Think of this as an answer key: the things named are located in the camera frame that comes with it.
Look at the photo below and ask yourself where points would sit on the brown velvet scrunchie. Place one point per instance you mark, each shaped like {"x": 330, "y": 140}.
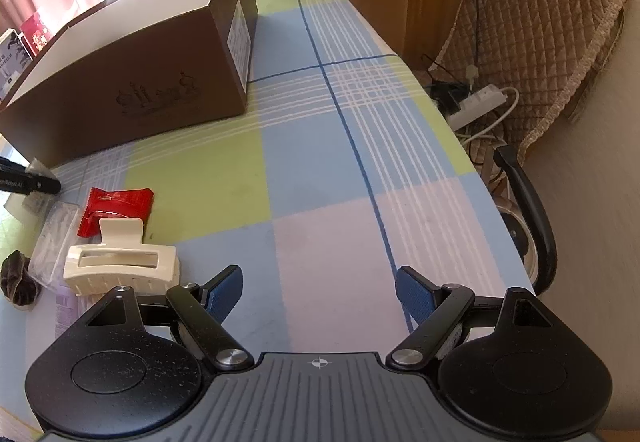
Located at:
{"x": 17, "y": 285}

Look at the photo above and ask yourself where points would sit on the quilted brown chair cover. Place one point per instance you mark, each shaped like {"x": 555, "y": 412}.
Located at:
{"x": 550, "y": 50}

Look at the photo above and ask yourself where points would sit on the red gift box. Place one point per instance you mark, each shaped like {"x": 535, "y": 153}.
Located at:
{"x": 36, "y": 33}

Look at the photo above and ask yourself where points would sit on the white humidifier box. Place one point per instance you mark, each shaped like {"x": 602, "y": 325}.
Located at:
{"x": 14, "y": 59}

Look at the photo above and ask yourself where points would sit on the white power strip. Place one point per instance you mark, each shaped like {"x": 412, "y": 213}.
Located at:
{"x": 476, "y": 105}

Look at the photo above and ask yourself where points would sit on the large brown cardboard box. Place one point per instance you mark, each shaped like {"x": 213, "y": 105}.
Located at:
{"x": 128, "y": 69}

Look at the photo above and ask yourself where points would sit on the black chair armrest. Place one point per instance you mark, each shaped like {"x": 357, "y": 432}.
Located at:
{"x": 534, "y": 215}

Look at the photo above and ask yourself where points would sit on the cream hair claw clip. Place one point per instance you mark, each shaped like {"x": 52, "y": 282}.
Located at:
{"x": 121, "y": 259}

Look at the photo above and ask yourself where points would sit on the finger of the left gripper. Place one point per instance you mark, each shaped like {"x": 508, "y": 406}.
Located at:
{"x": 43, "y": 184}

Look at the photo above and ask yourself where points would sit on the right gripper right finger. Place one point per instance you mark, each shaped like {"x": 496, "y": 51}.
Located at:
{"x": 444, "y": 315}

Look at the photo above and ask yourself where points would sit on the red snack packet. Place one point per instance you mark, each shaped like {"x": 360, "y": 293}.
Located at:
{"x": 101, "y": 204}

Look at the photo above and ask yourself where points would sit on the purple cosmetic tube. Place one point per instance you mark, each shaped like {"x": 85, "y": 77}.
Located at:
{"x": 69, "y": 307}

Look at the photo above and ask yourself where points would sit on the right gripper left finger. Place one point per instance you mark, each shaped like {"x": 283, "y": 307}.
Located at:
{"x": 194, "y": 314}

